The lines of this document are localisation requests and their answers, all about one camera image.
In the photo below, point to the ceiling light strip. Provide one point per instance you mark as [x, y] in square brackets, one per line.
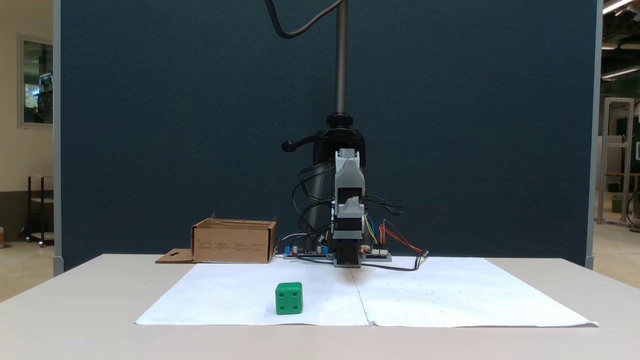
[620, 73]
[609, 46]
[616, 5]

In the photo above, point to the metal frame rack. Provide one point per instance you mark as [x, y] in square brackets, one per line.
[609, 160]

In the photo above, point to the brown cardboard box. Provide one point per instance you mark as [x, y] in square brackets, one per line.
[232, 245]

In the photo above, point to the circuit board with red LED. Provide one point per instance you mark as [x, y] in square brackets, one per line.
[377, 254]

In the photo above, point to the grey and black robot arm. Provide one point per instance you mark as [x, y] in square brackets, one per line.
[348, 172]

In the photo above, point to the black shelf cart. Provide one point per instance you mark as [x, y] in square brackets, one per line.
[40, 200]

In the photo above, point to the blue circuit board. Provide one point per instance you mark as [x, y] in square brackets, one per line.
[306, 251]

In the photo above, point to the green dice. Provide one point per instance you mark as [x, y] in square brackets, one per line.
[289, 299]

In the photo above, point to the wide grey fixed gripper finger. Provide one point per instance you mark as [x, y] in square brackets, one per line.
[352, 209]

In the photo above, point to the black camera stand with pole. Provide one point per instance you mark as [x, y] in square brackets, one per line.
[341, 60]

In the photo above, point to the framed wall window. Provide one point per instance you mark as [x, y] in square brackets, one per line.
[37, 82]

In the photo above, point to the dark blue partition panel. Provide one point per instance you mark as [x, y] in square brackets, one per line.
[175, 125]

